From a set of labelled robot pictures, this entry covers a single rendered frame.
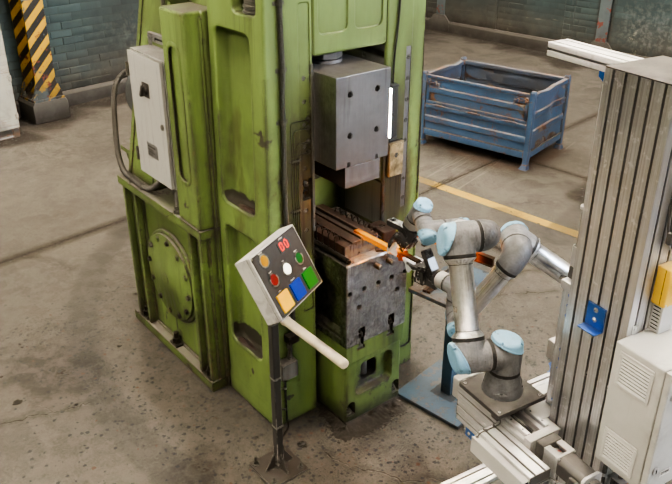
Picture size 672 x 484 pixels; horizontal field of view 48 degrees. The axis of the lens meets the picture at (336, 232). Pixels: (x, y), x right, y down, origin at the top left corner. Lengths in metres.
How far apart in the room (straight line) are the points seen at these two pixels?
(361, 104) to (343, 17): 0.37
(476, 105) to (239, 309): 3.91
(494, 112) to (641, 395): 4.87
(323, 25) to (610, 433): 1.89
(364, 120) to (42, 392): 2.30
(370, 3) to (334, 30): 0.21
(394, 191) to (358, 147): 0.52
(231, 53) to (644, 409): 2.13
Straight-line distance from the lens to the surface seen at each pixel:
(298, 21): 3.15
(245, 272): 2.95
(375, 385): 3.96
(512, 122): 7.04
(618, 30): 11.07
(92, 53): 9.26
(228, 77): 3.44
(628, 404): 2.60
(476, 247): 2.73
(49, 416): 4.27
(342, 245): 3.47
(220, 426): 3.99
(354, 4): 3.31
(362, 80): 3.23
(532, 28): 11.71
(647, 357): 2.49
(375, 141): 3.36
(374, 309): 3.67
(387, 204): 3.75
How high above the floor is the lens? 2.59
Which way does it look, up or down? 27 degrees down
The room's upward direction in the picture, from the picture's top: straight up
